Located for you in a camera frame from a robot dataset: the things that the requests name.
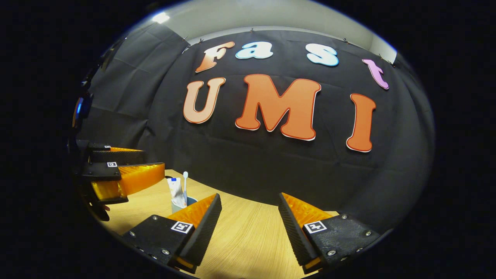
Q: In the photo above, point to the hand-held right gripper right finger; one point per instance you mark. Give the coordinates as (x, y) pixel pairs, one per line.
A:
(294, 236)

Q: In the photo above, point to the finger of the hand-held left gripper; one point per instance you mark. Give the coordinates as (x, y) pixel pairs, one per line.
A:
(120, 157)
(100, 171)

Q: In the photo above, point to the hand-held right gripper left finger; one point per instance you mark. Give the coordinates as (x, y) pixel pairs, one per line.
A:
(203, 236)

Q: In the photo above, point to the white toothpaste tube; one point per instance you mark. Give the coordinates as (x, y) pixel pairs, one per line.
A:
(176, 192)

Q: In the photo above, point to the white toothbrush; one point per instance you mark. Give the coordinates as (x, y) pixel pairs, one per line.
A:
(185, 186)

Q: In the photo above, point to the wooden desktop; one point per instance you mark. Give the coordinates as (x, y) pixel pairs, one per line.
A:
(248, 240)

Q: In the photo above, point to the black backdrop cloth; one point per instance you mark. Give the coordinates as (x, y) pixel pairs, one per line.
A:
(252, 162)

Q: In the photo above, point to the ceiling light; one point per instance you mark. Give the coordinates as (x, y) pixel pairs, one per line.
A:
(161, 17)

